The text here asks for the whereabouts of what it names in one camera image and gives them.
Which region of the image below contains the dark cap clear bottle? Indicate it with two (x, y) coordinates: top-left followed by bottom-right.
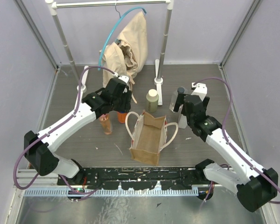
(169, 86), (186, 113)

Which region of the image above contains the white bottle grey cap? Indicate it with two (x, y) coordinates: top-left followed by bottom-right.
(177, 105), (188, 129)

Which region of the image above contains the blue bottle white pump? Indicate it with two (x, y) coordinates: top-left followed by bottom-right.
(117, 112), (127, 124)

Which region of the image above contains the pink cap amber bottle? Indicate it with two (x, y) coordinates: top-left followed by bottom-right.
(99, 114), (112, 135)

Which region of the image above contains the cream lid green jar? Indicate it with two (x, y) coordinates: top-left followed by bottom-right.
(146, 89), (159, 113)

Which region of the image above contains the canvas tote bag with handles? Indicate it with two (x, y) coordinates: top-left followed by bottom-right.
(125, 111), (179, 166)

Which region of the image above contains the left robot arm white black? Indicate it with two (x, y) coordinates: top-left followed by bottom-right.
(24, 76), (132, 185)

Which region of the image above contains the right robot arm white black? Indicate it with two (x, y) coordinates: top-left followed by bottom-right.
(174, 93), (278, 212)

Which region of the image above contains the white metal clothes rack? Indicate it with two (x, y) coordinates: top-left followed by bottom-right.
(44, 0), (175, 107)

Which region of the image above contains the beige cloth garment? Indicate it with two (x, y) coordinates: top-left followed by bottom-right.
(99, 11), (148, 103)

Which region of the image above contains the blue clothes hanger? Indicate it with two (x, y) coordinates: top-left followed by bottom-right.
(98, 7), (147, 71)

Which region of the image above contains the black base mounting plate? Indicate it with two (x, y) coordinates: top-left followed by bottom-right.
(67, 167), (210, 190)

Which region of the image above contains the small green led board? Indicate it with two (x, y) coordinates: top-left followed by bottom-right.
(68, 188), (85, 195)

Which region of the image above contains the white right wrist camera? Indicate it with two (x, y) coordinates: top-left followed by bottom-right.
(191, 83), (208, 101)

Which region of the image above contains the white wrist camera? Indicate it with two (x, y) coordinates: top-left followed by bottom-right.
(112, 72), (130, 84)
(191, 83), (208, 101)

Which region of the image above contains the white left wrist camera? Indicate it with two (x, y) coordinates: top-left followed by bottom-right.
(112, 72), (130, 84)

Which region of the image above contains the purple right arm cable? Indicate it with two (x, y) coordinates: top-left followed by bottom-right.
(192, 77), (280, 205)

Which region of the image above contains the white slotted cable duct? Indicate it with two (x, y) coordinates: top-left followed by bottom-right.
(24, 187), (199, 197)

